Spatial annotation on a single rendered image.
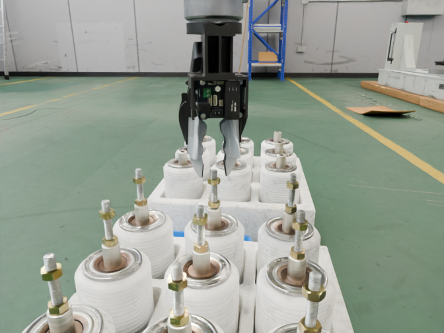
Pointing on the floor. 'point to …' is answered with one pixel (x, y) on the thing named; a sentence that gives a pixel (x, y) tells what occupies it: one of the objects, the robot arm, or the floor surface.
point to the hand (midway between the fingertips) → (213, 166)
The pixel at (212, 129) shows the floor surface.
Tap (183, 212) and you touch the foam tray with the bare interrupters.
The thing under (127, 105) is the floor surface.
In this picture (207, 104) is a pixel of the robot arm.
